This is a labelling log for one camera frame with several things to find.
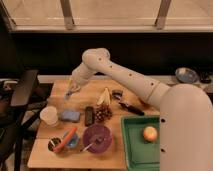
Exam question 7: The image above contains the purple bowl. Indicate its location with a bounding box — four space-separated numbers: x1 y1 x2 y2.
82 124 112 154

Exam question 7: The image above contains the black chair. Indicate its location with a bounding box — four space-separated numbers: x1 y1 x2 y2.
0 70 47 171

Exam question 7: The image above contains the small blue bowl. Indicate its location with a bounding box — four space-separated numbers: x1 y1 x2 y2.
66 134 79 148

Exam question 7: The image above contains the small metal tin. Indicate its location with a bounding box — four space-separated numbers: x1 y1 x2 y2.
112 89 123 100

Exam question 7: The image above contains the spoon in purple bowl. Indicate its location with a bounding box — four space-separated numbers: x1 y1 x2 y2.
79 137 104 152

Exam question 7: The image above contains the black remote control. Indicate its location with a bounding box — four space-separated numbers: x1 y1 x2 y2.
85 106 94 126

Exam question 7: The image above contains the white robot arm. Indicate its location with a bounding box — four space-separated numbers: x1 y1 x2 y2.
66 48 213 171

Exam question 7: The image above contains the small dark cup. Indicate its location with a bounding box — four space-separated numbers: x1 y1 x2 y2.
48 138 61 151

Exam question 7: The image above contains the yellow red apple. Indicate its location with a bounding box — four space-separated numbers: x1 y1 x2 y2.
143 126 158 142

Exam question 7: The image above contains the green plastic tray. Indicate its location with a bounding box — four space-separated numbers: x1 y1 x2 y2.
121 115 160 171

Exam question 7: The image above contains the blue sponge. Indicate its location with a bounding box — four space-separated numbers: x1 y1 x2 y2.
60 110 80 122

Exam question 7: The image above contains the yellow banana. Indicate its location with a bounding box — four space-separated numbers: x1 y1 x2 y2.
97 88 111 105

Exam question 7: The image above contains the white paper cup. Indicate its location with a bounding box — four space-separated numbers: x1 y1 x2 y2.
40 106 59 126

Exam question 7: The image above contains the bunch of dark grapes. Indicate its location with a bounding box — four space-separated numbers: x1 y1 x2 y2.
95 105 112 123

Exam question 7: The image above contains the orange carrot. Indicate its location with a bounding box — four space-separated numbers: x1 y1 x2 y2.
53 127 77 152

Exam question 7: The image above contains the dark object on counter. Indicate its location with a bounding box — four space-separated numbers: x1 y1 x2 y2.
200 72 211 84

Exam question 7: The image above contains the blue plate on counter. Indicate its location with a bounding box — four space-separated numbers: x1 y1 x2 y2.
175 67 198 84

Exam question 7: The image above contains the orange bowl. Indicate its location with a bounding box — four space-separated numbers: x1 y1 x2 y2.
139 99 150 108

